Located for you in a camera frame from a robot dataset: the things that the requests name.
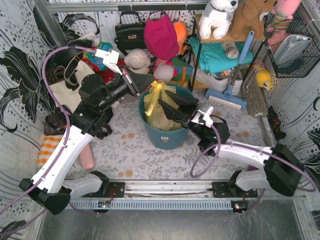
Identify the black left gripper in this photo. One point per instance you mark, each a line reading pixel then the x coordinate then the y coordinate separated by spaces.
pixel 132 83

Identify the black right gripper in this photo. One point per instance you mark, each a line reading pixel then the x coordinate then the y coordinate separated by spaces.
pixel 189 115

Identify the yellow plastic trash bag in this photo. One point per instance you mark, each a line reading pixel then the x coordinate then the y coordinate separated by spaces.
pixel 155 115

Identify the teal plastic trash bin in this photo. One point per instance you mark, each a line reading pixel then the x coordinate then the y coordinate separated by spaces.
pixel 165 140

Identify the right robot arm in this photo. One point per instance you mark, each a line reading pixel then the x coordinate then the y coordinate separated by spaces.
pixel 275 167

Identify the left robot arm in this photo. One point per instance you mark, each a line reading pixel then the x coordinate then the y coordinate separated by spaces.
pixel 48 187

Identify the magenta cloth bag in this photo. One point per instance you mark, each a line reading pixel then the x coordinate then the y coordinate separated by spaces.
pixel 160 38

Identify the white fluffy plush lamb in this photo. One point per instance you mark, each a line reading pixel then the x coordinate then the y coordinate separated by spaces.
pixel 138 61

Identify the pink doll striped clothes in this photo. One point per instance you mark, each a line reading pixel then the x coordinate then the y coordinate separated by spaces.
pixel 164 70

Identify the red cloth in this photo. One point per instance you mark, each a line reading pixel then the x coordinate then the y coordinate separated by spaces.
pixel 106 75

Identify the rainbow striped cloth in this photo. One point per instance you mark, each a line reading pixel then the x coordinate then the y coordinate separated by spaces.
pixel 184 72

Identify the blue lint roller mop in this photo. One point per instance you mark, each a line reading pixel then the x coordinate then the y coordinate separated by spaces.
pixel 226 97

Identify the black leather handbag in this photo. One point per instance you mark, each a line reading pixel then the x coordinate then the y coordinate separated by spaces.
pixel 130 36

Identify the colourful patterned cloth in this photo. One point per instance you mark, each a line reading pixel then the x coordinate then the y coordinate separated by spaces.
pixel 96 63

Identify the teal folded cloth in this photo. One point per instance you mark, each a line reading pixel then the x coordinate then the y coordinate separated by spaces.
pixel 213 58

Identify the orange plush toy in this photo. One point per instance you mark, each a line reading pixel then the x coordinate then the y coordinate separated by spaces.
pixel 181 33

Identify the grey stuffed ball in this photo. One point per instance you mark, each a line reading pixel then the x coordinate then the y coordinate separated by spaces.
pixel 230 49

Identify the black hat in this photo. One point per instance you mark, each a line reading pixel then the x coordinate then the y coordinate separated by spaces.
pixel 63 57

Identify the yellow plush duck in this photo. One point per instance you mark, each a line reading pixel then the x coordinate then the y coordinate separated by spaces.
pixel 262 75

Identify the pink soft object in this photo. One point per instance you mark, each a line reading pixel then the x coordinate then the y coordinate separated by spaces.
pixel 86 158

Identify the brown patterned handbag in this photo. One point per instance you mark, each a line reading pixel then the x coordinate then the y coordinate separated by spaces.
pixel 55 124

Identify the black orange toy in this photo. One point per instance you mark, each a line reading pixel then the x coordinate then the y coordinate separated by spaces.
pixel 275 123

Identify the white plush dog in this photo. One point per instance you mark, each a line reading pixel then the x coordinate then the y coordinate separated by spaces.
pixel 216 18

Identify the orange white checked towel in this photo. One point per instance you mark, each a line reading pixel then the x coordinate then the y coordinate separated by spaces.
pixel 48 146

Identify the brown teddy bear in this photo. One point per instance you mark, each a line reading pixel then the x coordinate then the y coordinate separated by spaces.
pixel 250 14

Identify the silver foil pouch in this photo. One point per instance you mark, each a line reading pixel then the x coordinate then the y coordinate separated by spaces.
pixel 291 48

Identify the pink plush toy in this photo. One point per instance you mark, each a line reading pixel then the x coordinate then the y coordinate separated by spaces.
pixel 283 13

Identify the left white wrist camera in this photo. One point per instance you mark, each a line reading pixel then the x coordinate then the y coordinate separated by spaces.
pixel 109 59

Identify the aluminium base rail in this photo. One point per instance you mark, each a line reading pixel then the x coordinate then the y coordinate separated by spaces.
pixel 154 190

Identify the black wire basket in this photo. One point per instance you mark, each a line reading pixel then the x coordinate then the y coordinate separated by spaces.
pixel 306 62

